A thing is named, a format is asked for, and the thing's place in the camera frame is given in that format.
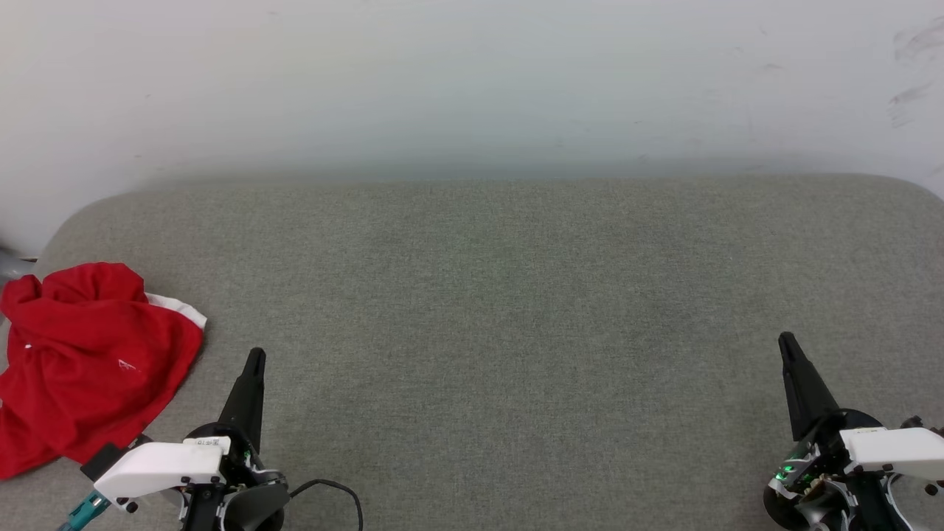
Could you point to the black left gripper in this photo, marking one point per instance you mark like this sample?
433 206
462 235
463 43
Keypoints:
247 501

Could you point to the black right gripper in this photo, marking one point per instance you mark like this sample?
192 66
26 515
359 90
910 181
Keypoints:
811 483

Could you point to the red and white jersey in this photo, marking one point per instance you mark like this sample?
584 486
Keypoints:
88 354

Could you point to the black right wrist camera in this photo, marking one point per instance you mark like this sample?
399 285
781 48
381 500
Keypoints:
913 422

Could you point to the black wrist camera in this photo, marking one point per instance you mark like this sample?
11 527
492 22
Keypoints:
913 422
102 459

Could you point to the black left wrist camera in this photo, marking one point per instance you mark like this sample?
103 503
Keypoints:
102 459

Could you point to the teal left camera connector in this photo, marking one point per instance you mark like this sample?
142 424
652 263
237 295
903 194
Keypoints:
85 510

